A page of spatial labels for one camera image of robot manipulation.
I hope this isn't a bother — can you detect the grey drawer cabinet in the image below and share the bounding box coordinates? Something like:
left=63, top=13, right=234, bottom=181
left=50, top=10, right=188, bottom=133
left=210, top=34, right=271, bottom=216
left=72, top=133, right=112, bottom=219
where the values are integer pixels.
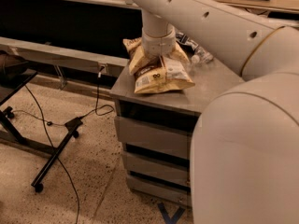
left=111, top=60, right=243, bottom=206

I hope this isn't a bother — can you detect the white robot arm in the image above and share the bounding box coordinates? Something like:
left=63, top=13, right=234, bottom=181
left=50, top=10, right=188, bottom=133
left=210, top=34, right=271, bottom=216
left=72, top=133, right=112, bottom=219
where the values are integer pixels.
left=133, top=0, right=299, bottom=224

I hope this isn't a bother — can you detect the grey drawer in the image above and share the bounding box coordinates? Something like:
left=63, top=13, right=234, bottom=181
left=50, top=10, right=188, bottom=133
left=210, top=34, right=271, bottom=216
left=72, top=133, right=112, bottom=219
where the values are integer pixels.
left=121, top=151, right=190, bottom=187
left=126, top=175, right=192, bottom=207
left=114, top=116, right=191, bottom=160

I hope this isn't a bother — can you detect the brown chip bag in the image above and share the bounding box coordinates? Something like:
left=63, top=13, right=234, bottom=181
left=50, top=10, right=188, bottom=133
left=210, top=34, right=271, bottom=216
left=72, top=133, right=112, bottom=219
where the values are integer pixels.
left=122, top=37, right=194, bottom=94

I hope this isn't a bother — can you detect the blue white snack bag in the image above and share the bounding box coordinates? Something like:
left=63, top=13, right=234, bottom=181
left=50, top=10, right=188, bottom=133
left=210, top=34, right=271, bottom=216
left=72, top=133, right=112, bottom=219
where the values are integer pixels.
left=176, top=32, right=199, bottom=50

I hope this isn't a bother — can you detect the middle grey drawer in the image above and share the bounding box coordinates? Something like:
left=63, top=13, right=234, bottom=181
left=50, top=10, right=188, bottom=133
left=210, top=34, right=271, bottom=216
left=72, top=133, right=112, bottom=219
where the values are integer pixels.
left=121, top=151, right=190, bottom=187

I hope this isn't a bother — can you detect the black wheeled stand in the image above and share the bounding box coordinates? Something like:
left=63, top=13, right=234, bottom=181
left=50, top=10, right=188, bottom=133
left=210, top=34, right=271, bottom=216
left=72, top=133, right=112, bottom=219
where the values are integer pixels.
left=0, top=70, right=82, bottom=193

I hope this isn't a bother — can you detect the bottom grey drawer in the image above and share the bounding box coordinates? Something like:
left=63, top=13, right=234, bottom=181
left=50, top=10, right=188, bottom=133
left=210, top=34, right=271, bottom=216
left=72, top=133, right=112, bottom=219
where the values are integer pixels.
left=126, top=175, right=192, bottom=207

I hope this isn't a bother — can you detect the top grey drawer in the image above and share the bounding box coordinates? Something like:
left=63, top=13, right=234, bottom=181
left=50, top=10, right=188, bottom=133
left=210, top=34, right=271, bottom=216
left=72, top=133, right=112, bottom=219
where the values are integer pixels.
left=114, top=116, right=191, bottom=160

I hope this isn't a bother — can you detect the black hanging cable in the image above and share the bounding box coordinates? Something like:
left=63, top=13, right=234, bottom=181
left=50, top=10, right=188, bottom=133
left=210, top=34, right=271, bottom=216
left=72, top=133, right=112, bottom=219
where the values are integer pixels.
left=78, top=64, right=116, bottom=120

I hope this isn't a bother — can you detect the grey low shelf rail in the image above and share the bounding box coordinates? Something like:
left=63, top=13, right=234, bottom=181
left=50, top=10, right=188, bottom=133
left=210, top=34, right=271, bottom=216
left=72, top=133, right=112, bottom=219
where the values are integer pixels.
left=0, top=37, right=128, bottom=77

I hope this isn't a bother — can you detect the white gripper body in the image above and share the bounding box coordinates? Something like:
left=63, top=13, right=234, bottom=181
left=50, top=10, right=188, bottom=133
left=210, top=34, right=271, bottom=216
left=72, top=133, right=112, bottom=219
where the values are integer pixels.
left=142, top=25, right=176, bottom=57

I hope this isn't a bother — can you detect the black floor cable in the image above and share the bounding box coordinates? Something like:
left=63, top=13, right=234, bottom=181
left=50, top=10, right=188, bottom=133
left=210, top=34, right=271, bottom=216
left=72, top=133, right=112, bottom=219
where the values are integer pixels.
left=12, top=85, right=80, bottom=224

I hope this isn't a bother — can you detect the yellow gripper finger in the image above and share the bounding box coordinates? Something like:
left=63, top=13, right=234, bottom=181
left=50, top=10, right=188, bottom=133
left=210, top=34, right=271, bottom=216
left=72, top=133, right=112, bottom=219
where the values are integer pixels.
left=167, top=43, right=189, bottom=63
left=129, top=45, right=158, bottom=75

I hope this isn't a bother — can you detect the clear plastic water bottle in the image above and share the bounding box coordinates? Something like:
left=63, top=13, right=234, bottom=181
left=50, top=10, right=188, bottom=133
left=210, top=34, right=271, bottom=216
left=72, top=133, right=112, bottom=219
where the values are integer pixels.
left=191, top=46, right=214, bottom=63

